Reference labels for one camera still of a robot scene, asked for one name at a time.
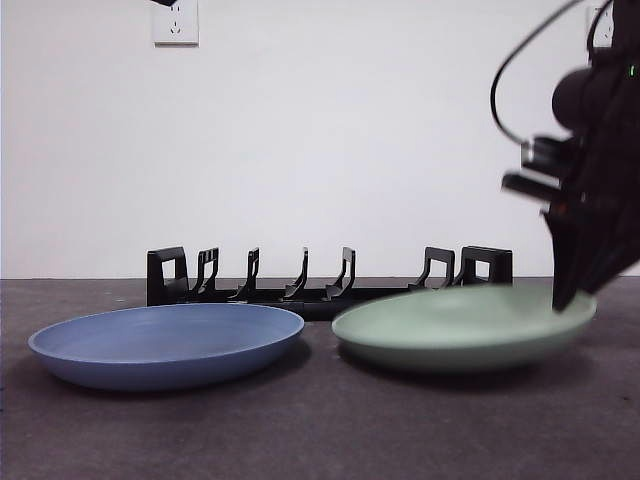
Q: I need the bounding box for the green round plate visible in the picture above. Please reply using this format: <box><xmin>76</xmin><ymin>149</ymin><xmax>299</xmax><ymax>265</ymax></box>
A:
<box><xmin>331</xmin><ymin>285</ymin><xmax>598</xmax><ymax>374</ymax></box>

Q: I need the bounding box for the blue round plate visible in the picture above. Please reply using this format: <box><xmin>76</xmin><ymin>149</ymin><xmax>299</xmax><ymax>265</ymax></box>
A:
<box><xmin>27</xmin><ymin>303</ymin><xmax>306</xmax><ymax>392</ymax></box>

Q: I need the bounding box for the black plastic plate rack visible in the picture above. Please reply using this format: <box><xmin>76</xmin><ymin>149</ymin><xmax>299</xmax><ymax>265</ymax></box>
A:
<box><xmin>146</xmin><ymin>245</ymin><xmax>514</xmax><ymax>322</ymax></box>

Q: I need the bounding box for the white wall socket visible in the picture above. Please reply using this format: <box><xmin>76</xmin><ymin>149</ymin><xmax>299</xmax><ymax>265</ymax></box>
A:
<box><xmin>153</xmin><ymin>0</ymin><xmax>200</xmax><ymax>49</ymax></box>
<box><xmin>585</xmin><ymin>5</ymin><xmax>617</xmax><ymax>52</ymax></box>

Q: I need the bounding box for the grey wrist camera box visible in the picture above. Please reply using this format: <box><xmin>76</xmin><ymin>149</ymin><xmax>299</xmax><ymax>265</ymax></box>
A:
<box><xmin>501</xmin><ymin>134</ymin><xmax>584</xmax><ymax>204</ymax></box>

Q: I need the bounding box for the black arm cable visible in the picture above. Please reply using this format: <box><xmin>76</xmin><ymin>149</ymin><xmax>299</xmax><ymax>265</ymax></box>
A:
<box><xmin>490</xmin><ymin>0</ymin><xmax>584</xmax><ymax>147</ymax></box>
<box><xmin>585</xmin><ymin>0</ymin><xmax>615</xmax><ymax>64</ymax></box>

